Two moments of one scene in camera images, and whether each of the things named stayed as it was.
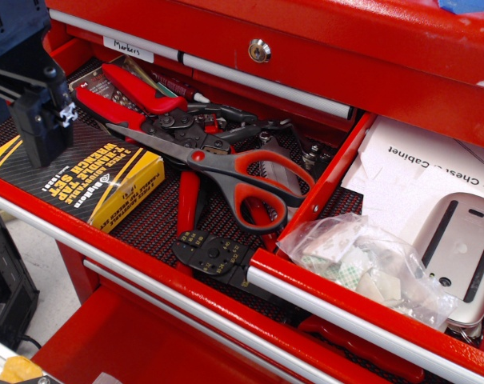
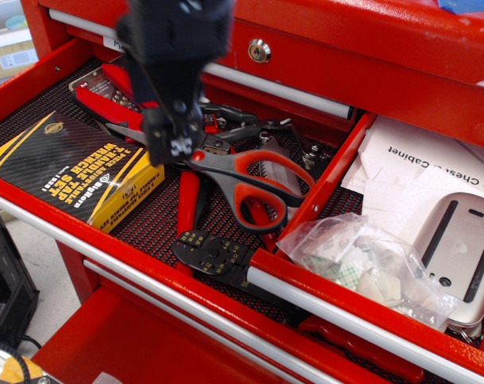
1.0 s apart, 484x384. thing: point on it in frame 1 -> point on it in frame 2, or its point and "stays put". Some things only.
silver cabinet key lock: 258,51 stays put
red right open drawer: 397,247 stays put
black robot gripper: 44,117 -> 168,44
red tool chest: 271,192 stays put
